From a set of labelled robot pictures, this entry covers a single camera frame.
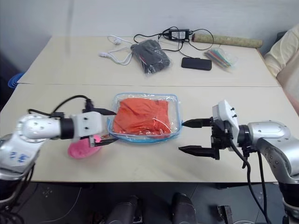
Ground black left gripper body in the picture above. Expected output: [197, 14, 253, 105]
[89, 133, 111, 148]

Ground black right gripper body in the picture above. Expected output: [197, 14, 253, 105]
[209, 116, 232, 161]

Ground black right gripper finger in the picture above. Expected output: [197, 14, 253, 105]
[183, 118, 212, 129]
[178, 145, 221, 161]

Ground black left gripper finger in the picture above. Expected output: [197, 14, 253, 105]
[93, 107, 117, 116]
[100, 137, 118, 147]

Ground clear plastic pouch blue trim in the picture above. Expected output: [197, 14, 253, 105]
[107, 92, 184, 144]

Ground pink cloth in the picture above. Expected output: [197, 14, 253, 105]
[67, 137, 104, 160]

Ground orange cloth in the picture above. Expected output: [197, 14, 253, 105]
[112, 98, 170, 140]

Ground black phone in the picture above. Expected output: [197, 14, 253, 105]
[181, 57, 213, 71]

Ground dark rounded shape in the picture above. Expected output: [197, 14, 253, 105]
[109, 195, 143, 224]
[171, 192, 197, 224]

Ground bag of coloured sticks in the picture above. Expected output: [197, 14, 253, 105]
[202, 47, 239, 73]

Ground black garment in plastic bag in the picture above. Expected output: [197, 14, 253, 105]
[130, 39, 173, 76]

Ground brown patterned paper roll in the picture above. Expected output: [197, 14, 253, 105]
[192, 33, 263, 49]

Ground person in cream clothing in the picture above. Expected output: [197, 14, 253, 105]
[263, 24, 299, 119]

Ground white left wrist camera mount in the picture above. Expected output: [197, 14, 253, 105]
[70, 111, 104, 141]

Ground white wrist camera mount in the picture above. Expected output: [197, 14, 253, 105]
[212, 99, 240, 148]
[70, 111, 104, 141]

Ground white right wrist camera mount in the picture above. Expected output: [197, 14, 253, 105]
[212, 99, 240, 148]

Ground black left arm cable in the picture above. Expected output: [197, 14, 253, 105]
[28, 95, 94, 118]

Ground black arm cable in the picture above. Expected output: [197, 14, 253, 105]
[28, 95, 94, 118]
[228, 137, 270, 224]

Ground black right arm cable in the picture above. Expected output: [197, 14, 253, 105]
[228, 137, 270, 224]

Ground white cable with plug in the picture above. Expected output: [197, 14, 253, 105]
[107, 35, 134, 45]
[98, 45, 133, 66]

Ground black metal bracket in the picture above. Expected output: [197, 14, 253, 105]
[217, 204, 235, 221]

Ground black power adapter with cable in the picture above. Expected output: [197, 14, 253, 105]
[161, 28, 214, 59]

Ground black adapter power cord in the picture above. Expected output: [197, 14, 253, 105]
[133, 32, 165, 45]

